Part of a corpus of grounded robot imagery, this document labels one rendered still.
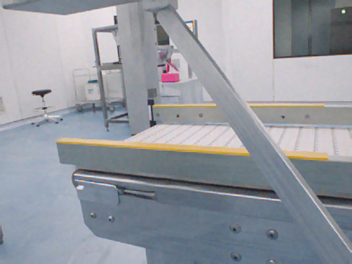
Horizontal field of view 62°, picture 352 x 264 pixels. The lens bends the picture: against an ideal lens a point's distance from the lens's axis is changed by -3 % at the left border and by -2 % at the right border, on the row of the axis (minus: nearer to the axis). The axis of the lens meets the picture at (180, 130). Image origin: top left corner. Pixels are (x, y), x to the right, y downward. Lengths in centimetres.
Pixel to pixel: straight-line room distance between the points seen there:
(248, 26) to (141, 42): 505
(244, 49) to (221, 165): 539
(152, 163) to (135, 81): 36
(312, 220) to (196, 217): 18
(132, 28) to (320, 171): 50
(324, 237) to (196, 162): 16
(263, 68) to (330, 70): 109
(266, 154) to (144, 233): 24
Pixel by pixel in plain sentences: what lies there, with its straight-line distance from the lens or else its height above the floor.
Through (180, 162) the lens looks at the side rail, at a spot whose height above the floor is 90.
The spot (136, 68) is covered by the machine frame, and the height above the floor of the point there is 99.
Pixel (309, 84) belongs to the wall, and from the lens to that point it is 554.
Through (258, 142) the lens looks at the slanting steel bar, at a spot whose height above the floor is 94.
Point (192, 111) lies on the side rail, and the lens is 61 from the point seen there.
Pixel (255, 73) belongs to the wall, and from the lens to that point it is 565.
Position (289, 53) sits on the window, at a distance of 554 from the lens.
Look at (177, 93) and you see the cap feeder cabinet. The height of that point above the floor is 65.
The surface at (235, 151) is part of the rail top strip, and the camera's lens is 31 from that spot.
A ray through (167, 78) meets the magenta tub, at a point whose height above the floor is 81.
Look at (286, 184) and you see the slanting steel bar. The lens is 22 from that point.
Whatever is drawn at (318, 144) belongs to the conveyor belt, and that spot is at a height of 87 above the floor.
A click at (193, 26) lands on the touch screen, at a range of 335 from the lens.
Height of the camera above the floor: 101
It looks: 14 degrees down
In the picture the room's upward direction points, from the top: 5 degrees counter-clockwise
